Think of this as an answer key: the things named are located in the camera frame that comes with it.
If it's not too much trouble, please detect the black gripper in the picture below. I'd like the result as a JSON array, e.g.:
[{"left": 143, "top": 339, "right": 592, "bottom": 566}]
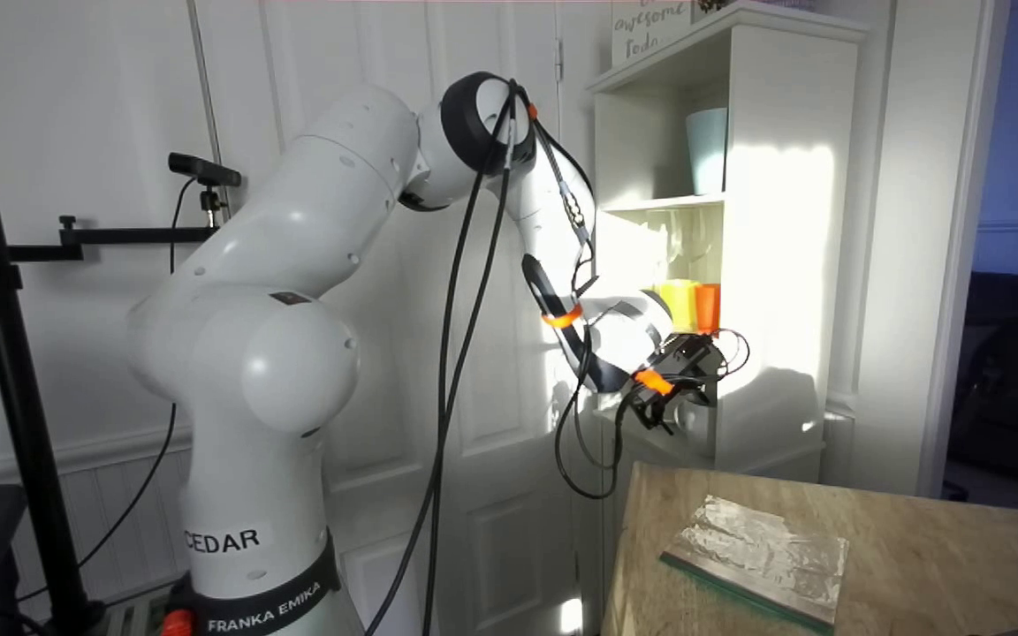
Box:
[{"left": 644, "top": 333, "right": 726, "bottom": 405}]

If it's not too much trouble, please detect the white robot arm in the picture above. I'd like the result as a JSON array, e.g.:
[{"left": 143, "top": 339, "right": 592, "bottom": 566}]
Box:
[{"left": 127, "top": 69, "right": 726, "bottom": 636}]

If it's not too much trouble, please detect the yellow cup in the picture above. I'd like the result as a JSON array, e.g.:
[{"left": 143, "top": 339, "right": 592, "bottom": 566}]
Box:
[{"left": 649, "top": 280, "right": 701, "bottom": 333}]

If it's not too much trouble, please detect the orange cup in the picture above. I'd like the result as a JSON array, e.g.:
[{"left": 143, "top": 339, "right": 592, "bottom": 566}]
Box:
[{"left": 698, "top": 282, "right": 720, "bottom": 335}]

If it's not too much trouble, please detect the white shelf cabinet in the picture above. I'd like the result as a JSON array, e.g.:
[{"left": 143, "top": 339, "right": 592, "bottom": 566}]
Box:
[{"left": 592, "top": 0, "right": 863, "bottom": 480}]

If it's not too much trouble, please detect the clear zip bag green seal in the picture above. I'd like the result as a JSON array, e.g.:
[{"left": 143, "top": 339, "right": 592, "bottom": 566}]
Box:
[{"left": 661, "top": 493, "right": 847, "bottom": 636}]

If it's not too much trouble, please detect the dark couch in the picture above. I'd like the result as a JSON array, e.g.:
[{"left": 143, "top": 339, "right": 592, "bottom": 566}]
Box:
[{"left": 944, "top": 268, "right": 1018, "bottom": 493}]

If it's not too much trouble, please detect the white sign board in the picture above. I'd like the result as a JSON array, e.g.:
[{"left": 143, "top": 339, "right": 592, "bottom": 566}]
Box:
[{"left": 611, "top": 0, "right": 692, "bottom": 66}]

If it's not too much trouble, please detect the black camera on stand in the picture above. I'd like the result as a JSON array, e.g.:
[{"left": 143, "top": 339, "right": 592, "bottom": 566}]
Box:
[{"left": 166, "top": 151, "right": 244, "bottom": 187}]

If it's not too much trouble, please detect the black camera stand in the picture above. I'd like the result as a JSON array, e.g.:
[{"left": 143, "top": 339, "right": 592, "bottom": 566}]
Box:
[{"left": 0, "top": 0, "right": 224, "bottom": 636}]

